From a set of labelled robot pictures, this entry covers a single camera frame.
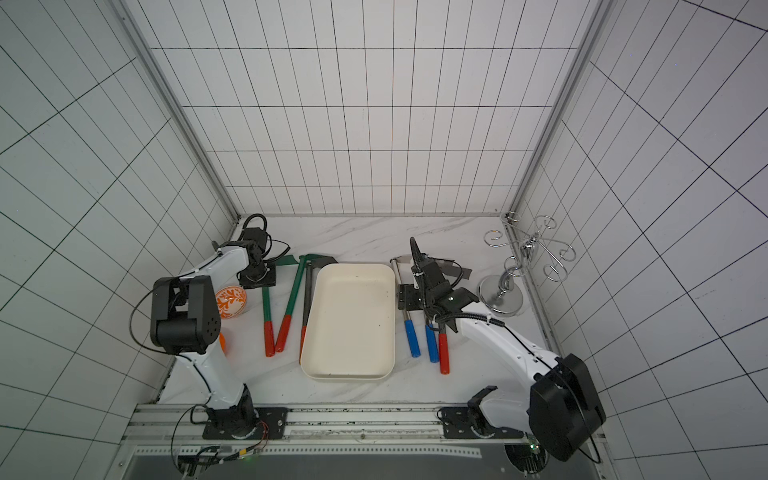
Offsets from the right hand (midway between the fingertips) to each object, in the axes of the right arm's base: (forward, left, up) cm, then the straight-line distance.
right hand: (408, 286), depth 85 cm
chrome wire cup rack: (+4, -31, -10) cm, 32 cm away
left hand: (+2, +47, -8) cm, 48 cm away
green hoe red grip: (-11, +41, -10) cm, 44 cm away
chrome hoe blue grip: (-12, -8, -11) cm, 18 cm away
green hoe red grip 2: (+13, +41, -7) cm, 43 cm away
